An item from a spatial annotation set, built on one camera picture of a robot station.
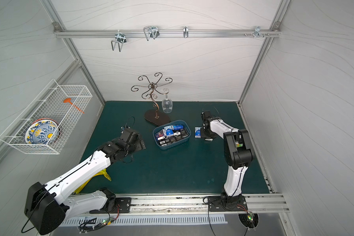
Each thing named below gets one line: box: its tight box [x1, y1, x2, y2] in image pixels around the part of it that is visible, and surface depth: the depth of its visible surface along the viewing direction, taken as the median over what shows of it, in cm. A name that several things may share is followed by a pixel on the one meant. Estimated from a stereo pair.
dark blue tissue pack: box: [173, 124, 184, 131], surface depth 101 cm
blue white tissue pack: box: [162, 124, 175, 137], surface depth 100 cm
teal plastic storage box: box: [152, 119, 192, 150], surface depth 99 cm
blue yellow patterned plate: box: [24, 118, 61, 146], surface depth 62 cm
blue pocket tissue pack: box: [194, 126, 203, 139], surface depth 103 cm
